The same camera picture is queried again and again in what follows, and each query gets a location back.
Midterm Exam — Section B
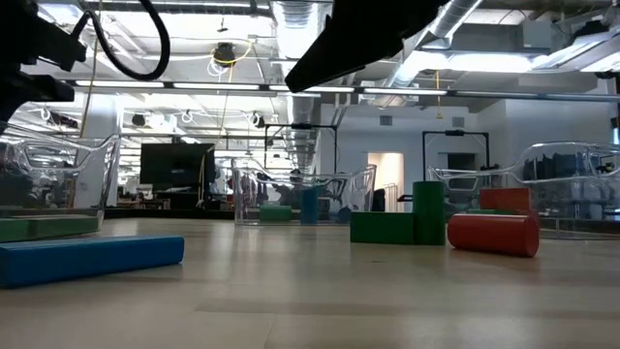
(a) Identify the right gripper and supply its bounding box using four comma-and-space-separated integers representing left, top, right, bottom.
284, 0, 451, 93

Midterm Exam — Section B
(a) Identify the green long block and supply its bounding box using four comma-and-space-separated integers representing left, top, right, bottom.
0, 215, 102, 243

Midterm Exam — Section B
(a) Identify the green cylinder block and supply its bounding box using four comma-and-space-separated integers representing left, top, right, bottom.
258, 204, 294, 224
412, 180, 448, 247

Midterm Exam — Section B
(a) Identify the green rectangular block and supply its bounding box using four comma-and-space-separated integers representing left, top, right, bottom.
349, 210, 416, 246

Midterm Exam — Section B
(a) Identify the red rectangular block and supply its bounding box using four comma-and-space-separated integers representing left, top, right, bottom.
479, 187, 533, 212

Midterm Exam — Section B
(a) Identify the red cylinder block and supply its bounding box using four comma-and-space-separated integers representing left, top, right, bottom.
446, 213, 541, 259

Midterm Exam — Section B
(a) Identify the clear plastic bin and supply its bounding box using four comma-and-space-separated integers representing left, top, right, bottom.
0, 123, 122, 243
425, 142, 620, 239
231, 157, 378, 228

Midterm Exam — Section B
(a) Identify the black round ceiling device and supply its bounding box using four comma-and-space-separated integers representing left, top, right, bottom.
212, 42, 237, 68

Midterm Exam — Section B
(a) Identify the ceiling light strip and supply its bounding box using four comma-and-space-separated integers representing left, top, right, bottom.
0, 77, 620, 103

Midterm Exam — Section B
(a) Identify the lit doorway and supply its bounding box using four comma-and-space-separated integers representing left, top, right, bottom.
366, 151, 406, 213

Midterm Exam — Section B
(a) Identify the black monitor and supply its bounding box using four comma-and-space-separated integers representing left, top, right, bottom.
139, 143, 217, 193

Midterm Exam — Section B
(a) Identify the blue long block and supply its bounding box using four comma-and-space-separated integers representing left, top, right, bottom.
0, 235, 186, 290

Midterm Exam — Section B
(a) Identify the silver ventilation duct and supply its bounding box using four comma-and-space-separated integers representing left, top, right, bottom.
270, 0, 324, 161

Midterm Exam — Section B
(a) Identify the black gantry frame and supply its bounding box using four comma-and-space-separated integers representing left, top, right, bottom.
421, 130, 490, 171
263, 123, 339, 178

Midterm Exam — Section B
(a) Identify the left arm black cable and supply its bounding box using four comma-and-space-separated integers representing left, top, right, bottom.
71, 0, 172, 82

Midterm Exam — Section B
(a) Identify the black aluminium table frame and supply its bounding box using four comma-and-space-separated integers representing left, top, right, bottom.
0, 206, 620, 225

